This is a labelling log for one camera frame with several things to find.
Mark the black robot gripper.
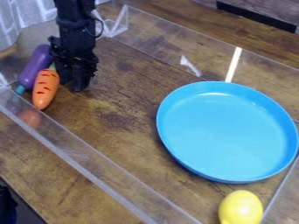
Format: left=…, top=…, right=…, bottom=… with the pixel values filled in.
left=48, top=17, right=99, bottom=92

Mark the orange toy carrot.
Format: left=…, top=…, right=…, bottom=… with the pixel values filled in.
left=32, top=64, right=60, bottom=110

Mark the purple toy eggplant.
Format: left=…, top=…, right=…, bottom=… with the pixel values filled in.
left=15, top=44, right=52, bottom=95

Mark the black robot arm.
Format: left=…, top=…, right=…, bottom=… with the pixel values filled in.
left=48, top=0, right=99, bottom=92

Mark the blue plastic plate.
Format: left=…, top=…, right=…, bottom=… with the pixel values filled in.
left=157, top=81, right=299, bottom=184

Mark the yellow toy lemon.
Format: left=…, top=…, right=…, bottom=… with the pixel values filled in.
left=219, top=190, right=265, bottom=224

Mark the clear acrylic corner bracket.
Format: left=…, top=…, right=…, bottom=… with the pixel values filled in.
left=91, top=5, right=128, bottom=39

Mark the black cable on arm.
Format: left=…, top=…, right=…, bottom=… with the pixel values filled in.
left=87, top=14, right=106, bottom=39

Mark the clear acrylic enclosure wall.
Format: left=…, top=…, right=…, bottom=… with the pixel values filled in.
left=0, top=0, right=299, bottom=224

